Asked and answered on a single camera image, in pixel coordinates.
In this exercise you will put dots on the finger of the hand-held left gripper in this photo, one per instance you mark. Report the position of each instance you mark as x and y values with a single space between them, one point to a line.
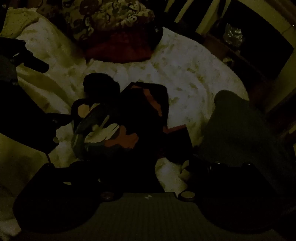
34 62
60 117

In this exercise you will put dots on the black fuzzy cloth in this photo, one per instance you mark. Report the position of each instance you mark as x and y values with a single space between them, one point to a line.
101 85

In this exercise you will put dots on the dark red cloth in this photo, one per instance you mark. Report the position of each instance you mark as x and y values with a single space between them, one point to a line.
180 136

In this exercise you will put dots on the shiny crumpled object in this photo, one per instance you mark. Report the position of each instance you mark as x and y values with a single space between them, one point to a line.
233 33

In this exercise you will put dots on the dark red pillow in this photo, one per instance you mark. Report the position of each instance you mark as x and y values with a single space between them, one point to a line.
122 44

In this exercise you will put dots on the white patterned blanket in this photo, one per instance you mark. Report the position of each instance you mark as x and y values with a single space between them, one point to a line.
185 64

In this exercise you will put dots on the teal floral garment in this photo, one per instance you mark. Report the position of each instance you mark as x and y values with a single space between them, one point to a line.
101 129

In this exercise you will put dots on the dark green cloth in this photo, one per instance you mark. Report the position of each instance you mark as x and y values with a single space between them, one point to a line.
235 125

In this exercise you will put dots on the floral pillow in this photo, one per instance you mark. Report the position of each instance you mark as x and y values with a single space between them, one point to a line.
104 14

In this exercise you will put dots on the black and orange garment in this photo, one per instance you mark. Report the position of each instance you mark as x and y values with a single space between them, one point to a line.
138 111

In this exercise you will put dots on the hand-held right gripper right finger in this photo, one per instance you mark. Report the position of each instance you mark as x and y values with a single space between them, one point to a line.
208 170

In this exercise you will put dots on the pale yellow cloth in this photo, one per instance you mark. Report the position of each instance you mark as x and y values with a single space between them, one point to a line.
20 20

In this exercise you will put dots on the wooden bed headboard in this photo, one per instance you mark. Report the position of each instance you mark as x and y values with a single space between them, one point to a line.
203 11

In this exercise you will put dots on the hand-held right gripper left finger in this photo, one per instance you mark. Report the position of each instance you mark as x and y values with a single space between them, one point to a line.
74 167

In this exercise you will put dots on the wooden side cabinet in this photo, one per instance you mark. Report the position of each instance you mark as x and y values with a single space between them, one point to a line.
254 58

